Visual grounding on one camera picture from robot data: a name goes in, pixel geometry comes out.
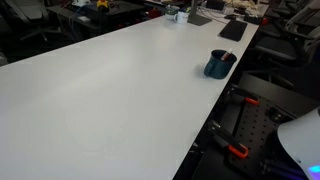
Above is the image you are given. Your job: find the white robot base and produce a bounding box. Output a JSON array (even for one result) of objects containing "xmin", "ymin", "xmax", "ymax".
[{"xmin": 277, "ymin": 107, "xmax": 320, "ymax": 180}]

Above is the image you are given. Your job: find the red marker with white cap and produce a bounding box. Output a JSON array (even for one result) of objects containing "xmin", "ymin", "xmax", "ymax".
[{"xmin": 220, "ymin": 48, "xmax": 234, "ymax": 62}]

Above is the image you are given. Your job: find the grey monitor stand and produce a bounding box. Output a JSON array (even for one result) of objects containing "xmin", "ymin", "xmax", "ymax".
[{"xmin": 187, "ymin": 0, "xmax": 213, "ymax": 27}]

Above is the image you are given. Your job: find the black perforated breadboard plate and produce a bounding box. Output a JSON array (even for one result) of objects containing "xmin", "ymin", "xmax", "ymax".
[{"xmin": 228, "ymin": 96, "xmax": 298, "ymax": 180}]

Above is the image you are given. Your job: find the dark blue enamel mug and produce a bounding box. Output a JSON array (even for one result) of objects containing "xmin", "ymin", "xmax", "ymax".
[{"xmin": 203, "ymin": 49, "xmax": 238, "ymax": 80}]

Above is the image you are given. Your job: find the black box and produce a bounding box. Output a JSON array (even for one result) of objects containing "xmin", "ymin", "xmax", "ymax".
[{"xmin": 243, "ymin": 13, "xmax": 264, "ymax": 26}]

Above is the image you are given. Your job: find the blue cable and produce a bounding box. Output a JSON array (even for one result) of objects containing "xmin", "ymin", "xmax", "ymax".
[{"xmin": 67, "ymin": 6, "xmax": 85, "ymax": 42}]

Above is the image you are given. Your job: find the yellow emergency stop button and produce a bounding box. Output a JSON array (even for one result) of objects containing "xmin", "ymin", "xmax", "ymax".
[{"xmin": 96, "ymin": 0, "xmax": 110, "ymax": 13}]

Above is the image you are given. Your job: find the black side desk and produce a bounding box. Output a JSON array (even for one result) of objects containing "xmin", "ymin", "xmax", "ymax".
[{"xmin": 46, "ymin": 0, "xmax": 145, "ymax": 34}]

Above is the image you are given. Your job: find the grey office chair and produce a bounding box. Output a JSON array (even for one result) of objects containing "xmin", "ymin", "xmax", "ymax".
[{"xmin": 4, "ymin": 0, "xmax": 64, "ymax": 43}]

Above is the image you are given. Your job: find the white mug with dark print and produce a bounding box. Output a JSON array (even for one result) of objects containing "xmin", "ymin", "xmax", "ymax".
[{"xmin": 173, "ymin": 10, "xmax": 190, "ymax": 25}]

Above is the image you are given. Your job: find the red object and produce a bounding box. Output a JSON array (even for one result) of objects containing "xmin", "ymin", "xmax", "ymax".
[{"xmin": 148, "ymin": 8, "xmax": 162, "ymax": 20}]

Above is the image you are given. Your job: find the black office chair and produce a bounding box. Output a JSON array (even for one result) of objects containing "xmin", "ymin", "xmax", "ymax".
[{"xmin": 254, "ymin": 6, "xmax": 320, "ymax": 84}]

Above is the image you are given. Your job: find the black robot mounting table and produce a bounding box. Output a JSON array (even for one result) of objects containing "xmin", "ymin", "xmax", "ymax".
[{"xmin": 191, "ymin": 73, "xmax": 320, "ymax": 180}]

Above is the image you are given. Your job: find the black clamp with orange handle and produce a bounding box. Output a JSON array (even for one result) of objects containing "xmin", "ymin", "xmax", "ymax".
[
  {"xmin": 226, "ymin": 84, "xmax": 260, "ymax": 107},
  {"xmin": 208, "ymin": 120, "xmax": 250, "ymax": 160}
]

